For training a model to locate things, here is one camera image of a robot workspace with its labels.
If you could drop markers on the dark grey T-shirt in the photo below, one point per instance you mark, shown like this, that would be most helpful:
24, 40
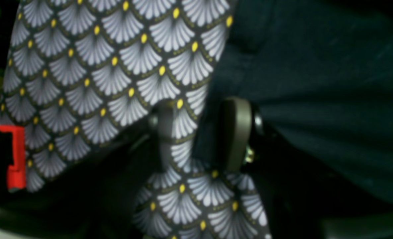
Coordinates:
321, 73

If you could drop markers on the fan-patterned table cloth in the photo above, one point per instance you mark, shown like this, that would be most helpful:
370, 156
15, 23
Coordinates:
81, 71

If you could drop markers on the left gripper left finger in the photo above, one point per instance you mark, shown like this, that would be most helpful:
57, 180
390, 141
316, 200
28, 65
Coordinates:
95, 197

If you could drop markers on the red clamp on table edge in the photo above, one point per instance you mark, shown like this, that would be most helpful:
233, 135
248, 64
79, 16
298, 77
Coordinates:
16, 168

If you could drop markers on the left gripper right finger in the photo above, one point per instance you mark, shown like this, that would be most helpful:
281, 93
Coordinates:
303, 197

